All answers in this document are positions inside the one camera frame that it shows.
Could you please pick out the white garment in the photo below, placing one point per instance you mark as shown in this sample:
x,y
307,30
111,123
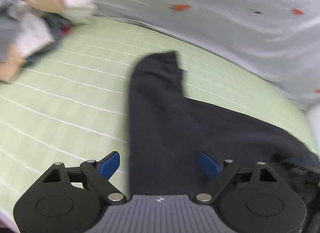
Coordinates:
x,y
77,3

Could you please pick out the plaid shirt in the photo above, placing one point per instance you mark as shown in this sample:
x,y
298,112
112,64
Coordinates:
x,y
53,26

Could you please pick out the red cloth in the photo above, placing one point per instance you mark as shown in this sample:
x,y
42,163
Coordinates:
x,y
67,29

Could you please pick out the black pants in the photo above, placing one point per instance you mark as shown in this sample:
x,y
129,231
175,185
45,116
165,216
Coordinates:
x,y
162,122

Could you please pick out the green checked bedsheet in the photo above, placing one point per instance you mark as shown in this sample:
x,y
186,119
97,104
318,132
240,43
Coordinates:
x,y
75,85

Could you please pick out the grey shirt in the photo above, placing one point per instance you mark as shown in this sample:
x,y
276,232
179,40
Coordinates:
x,y
10,22

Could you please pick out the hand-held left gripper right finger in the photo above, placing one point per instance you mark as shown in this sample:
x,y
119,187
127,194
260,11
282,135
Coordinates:
x,y
208,165

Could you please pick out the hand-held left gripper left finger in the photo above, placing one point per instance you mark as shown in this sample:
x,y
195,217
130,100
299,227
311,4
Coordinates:
x,y
110,165

